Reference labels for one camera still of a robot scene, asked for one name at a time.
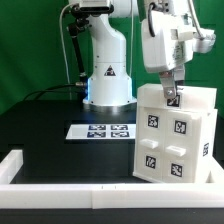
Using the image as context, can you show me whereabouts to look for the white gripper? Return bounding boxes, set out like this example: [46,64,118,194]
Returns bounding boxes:
[141,10,216,99]

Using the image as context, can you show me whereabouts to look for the white cabinet body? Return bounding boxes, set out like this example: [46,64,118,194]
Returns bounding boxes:
[133,109,217,183]

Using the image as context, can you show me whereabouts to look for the white cabinet top box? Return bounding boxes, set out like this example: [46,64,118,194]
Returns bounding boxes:
[137,84,217,112]

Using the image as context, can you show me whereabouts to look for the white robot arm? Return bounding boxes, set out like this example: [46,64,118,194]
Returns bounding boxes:
[69,0,216,111]

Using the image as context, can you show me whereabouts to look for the white base tag plate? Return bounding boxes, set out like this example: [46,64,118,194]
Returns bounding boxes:
[66,124,136,140]

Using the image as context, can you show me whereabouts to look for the white U-shaped obstacle fence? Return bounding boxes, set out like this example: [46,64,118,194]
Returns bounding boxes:
[0,150,224,209]

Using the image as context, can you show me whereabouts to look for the white cable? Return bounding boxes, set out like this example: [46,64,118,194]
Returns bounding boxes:
[58,2,81,84]

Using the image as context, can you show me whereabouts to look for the black cables on table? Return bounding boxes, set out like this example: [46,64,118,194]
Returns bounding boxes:
[22,83,84,102]

